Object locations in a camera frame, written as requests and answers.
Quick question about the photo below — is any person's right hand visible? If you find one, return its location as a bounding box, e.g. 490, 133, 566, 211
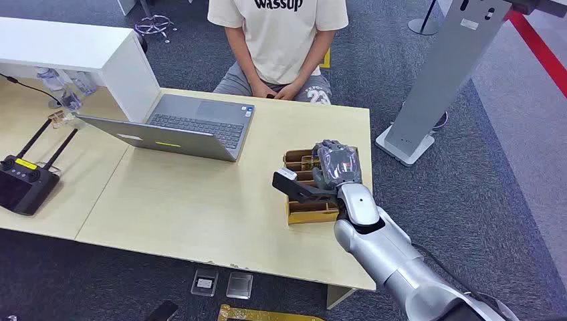
251, 83, 278, 99

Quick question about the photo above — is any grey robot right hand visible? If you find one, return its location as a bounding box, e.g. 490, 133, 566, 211
311, 140, 363, 191

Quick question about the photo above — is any person's left hand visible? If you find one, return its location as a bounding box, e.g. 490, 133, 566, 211
274, 82, 303, 102

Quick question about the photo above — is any person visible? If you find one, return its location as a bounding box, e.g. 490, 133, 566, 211
207, 0, 350, 106

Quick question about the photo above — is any wooden slotted card holder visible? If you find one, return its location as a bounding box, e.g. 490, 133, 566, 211
282, 147, 360, 226

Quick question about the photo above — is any clear grey card case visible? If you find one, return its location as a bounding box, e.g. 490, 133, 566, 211
225, 271, 254, 300

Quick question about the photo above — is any clear card case with label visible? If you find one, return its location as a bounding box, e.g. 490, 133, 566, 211
190, 268, 219, 298

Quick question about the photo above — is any grey open laptop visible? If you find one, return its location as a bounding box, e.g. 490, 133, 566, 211
76, 94, 256, 163

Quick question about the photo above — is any chrome chair base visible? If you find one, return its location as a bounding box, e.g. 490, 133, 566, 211
134, 0, 178, 44

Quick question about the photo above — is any pale wooden desk leg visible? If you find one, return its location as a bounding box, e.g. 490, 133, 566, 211
326, 284, 358, 310

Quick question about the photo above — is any grey kiosk stand with base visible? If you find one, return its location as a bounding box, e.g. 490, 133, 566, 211
375, 0, 515, 167

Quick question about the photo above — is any stanchion pole with round base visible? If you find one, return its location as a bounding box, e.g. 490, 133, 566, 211
407, 0, 441, 36

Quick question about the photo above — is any clear plastic water bottle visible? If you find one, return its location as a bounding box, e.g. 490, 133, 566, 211
36, 67, 84, 112
66, 70, 98, 96

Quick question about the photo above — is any white desk shelf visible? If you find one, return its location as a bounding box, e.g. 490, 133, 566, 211
0, 17, 161, 124

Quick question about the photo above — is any small clear plastic box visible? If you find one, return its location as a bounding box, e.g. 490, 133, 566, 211
47, 110, 77, 130

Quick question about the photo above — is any black object on floor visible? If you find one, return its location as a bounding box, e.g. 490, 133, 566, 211
146, 300, 179, 321

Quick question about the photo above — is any red barrier belt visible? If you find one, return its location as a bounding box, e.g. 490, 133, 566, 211
505, 9, 567, 99

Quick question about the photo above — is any black remote controller with antennas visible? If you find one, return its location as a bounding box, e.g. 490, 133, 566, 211
0, 118, 80, 217

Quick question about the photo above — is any right wrist camera on black bracket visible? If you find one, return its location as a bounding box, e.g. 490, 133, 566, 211
271, 167, 340, 205

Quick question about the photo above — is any white cable at stand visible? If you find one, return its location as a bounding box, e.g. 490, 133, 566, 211
430, 110, 449, 132

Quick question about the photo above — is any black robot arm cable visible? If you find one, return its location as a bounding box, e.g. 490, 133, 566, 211
412, 243, 490, 304

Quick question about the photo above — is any yellow wooden frame on floor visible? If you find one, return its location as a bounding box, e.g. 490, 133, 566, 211
217, 304, 326, 321

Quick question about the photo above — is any thin black desk cable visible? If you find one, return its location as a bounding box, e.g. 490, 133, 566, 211
0, 73, 64, 108

